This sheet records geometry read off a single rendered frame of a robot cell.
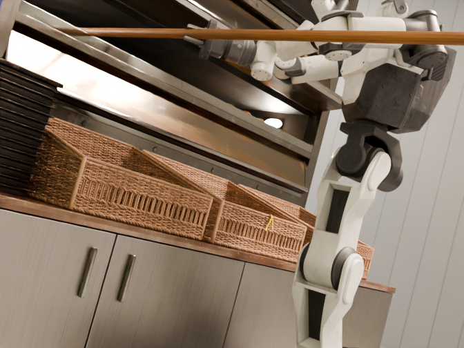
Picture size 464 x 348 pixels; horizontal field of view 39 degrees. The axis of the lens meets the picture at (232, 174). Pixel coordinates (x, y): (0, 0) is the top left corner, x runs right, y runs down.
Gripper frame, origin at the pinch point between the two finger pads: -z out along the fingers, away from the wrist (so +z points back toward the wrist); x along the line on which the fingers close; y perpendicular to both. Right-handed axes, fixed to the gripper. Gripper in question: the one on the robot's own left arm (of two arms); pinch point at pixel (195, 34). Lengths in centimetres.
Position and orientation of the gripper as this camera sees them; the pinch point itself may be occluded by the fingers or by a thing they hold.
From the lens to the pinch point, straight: 206.7
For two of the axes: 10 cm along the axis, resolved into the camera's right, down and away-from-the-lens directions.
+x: -2.7, 9.6, -0.8
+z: 9.3, 2.8, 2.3
